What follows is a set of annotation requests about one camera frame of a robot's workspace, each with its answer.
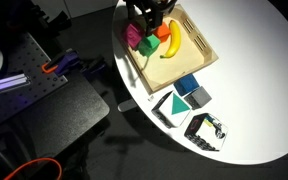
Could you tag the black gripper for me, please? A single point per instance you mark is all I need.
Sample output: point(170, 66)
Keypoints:
point(153, 19)

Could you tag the pink block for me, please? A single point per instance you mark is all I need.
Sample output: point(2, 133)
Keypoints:
point(133, 34)

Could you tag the orange block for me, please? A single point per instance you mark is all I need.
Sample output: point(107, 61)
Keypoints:
point(162, 32)

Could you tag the dark green block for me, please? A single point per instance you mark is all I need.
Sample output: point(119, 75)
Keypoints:
point(148, 45)

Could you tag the blue block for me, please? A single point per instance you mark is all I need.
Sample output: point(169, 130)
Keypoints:
point(186, 84)

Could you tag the grey block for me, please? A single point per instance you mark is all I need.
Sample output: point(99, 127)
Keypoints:
point(198, 98)

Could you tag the yellow banana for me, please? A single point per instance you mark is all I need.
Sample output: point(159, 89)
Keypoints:
point(174, 42)

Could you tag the wooden tray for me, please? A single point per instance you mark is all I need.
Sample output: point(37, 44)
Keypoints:
point(154, 73)

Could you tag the purple orange clamp front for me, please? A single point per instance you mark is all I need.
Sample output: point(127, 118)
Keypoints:
point(61, 63)

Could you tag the white cube teal triangle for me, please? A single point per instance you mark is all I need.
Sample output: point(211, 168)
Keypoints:
point(171, 110)

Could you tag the black perforated breadboard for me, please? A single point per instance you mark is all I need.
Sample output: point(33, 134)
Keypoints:
point(27, 55)

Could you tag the aluminium extrusion bar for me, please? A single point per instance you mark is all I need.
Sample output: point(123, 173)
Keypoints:
point(13, 81)

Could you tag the black side table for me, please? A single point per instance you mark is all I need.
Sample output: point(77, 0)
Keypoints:
point(53, 123)

